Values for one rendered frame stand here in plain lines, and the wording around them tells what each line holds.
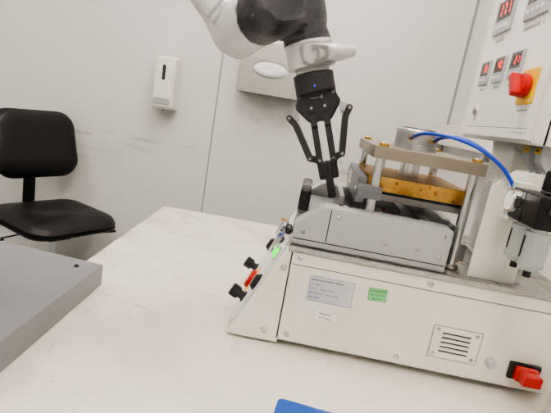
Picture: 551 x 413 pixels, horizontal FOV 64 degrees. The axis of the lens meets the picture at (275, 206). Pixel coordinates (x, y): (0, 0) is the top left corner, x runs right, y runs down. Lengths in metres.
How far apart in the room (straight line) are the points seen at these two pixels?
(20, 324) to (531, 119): 0.79
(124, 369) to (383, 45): 2.03
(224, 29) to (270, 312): 0.50
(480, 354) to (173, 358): 0.49
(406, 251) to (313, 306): 0.18
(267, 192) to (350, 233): 1.68
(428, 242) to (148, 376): 0.46
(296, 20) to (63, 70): 1.98
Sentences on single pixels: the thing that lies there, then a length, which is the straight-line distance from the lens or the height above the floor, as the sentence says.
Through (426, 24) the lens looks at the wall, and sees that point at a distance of 2.46.
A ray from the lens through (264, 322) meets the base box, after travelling 0.77.
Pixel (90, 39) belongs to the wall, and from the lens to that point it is 2.59.
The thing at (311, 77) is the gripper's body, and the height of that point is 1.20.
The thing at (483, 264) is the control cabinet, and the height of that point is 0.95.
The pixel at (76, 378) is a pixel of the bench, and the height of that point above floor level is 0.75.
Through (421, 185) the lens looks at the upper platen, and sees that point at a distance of 0.78.
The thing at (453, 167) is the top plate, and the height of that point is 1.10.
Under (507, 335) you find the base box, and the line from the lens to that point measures 0.83.
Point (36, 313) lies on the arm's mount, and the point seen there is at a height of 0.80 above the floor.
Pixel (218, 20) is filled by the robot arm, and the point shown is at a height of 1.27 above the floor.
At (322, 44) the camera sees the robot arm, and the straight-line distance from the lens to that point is 0.80.
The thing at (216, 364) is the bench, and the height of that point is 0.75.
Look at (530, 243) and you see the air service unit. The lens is 0.68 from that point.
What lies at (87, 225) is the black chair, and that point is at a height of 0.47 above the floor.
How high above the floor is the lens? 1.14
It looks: 12 degrees down
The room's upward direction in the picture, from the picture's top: 10 degrees clockwise
